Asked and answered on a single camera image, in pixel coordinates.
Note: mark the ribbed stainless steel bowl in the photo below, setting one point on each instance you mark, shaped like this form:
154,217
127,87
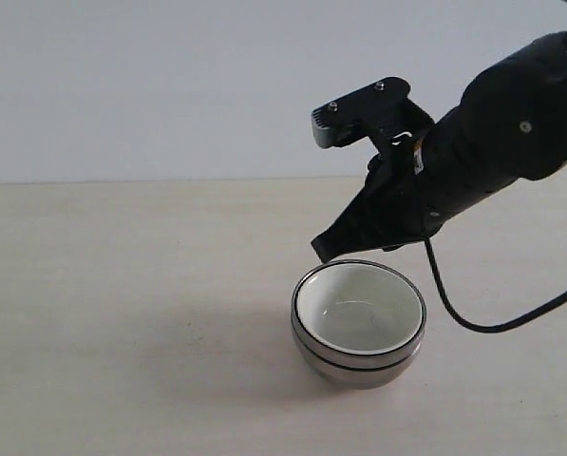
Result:
356,362

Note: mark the smooth stainless steel bowl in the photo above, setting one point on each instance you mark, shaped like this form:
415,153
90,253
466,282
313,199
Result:
350,379

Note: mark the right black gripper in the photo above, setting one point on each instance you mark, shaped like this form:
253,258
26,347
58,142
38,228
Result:
394,214

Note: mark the cream ceramic floral bowl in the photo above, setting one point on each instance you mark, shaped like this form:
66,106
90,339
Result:
359,308

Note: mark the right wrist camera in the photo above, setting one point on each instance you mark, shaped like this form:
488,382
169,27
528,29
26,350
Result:
380,109

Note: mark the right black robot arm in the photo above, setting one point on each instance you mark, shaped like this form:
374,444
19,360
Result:
510,124

